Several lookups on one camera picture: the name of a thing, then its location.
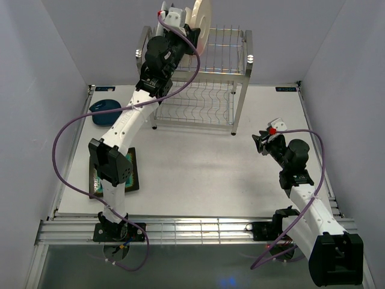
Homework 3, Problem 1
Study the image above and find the dark blue irregular dish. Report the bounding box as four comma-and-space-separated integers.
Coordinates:
88, 98, 123, 126

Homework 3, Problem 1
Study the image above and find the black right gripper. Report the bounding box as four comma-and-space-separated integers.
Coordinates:
252, 130, 291, 170

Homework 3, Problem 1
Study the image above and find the square black teal plate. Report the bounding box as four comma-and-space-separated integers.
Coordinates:
88, 147, 140, 198

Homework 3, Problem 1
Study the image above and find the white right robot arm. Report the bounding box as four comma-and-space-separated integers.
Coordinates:
252, 127, 363, 287

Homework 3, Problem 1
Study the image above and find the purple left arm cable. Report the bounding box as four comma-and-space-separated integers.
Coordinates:
52, 11, 202, 272

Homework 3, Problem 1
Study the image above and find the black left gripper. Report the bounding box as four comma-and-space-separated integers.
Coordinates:
162, 23, 200, 78

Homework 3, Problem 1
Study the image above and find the cream bear plate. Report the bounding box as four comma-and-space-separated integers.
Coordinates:
185, 7, 192, 26

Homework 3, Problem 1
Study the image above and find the red and teal plate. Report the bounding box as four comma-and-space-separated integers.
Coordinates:
154, 1, 169, 36

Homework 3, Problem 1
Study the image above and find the cream and pink branch plate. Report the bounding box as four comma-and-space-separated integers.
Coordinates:
189, 0, 212, 55

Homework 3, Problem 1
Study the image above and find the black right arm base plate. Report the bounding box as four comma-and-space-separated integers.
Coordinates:
245, 221, 283, 241

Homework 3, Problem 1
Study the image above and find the stainless steel dish rack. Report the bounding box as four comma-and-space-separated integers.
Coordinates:
150, 26, 254, 135

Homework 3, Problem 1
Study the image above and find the left blue table label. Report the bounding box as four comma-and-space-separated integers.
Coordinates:
94, 86, 116, 92

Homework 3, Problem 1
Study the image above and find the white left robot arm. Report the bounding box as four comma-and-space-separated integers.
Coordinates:
88, 26, 201, 241

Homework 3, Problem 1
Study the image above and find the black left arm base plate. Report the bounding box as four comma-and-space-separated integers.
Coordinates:
92, 223, 146, 243

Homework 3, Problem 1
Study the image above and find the aluminium front rail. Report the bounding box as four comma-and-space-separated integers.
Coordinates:
34, 218, 362, 246

